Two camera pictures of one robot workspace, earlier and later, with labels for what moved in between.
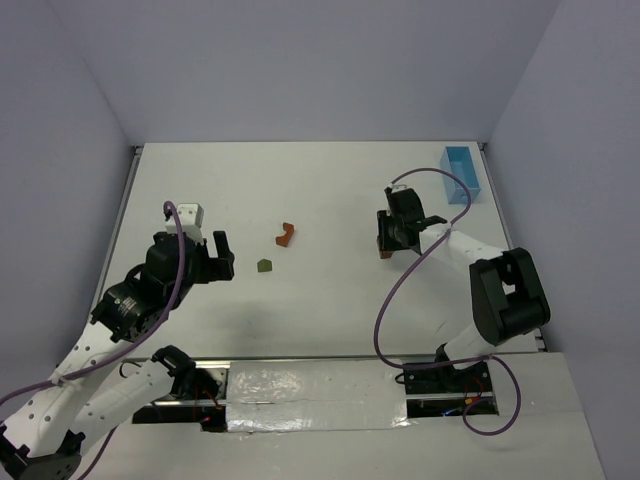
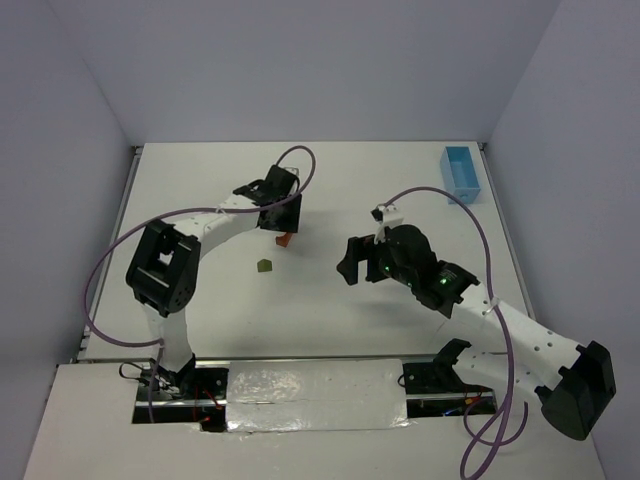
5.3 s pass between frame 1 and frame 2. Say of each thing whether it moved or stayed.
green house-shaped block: stayed
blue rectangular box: stayed
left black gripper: moved
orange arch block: stayed
